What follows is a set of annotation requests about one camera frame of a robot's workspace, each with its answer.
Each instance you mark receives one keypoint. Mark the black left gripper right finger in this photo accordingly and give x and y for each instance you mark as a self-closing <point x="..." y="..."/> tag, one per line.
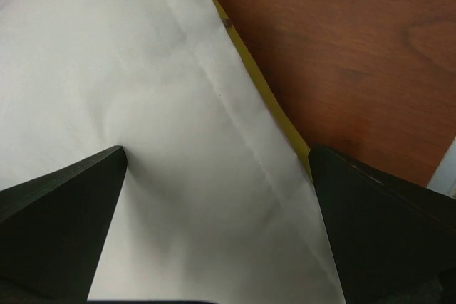
<point x="392" y="241"/>

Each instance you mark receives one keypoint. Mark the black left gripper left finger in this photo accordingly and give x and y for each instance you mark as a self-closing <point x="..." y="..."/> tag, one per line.
<point x="53" y="228"/>

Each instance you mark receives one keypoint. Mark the white pillow with yellow edge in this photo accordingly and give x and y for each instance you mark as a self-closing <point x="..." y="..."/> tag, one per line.
<point x="216" y="204"/>

